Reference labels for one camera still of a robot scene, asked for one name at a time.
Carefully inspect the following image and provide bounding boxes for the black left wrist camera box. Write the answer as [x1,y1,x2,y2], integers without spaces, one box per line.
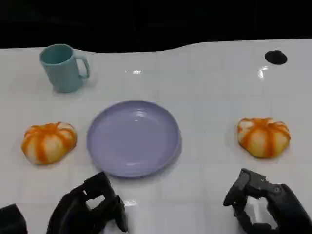
[0,203,28,234]

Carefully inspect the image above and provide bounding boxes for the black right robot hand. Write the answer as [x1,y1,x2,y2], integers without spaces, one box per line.
[223,168,312,234]

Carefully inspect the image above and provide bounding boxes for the orange white toy bread roll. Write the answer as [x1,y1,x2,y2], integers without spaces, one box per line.
[21,121,78,165]
[237,117,291,159]

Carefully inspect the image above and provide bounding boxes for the pale green mug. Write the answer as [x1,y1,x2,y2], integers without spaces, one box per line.
[39,43,90,94]

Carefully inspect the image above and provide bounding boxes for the black round table grommet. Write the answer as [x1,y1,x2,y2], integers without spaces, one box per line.
[264,50,288,65]

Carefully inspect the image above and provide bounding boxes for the lilac plate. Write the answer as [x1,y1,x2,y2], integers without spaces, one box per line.
[86,100,182,178]

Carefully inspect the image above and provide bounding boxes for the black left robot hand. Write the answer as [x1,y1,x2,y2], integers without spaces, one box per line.
[46,172,129,234]

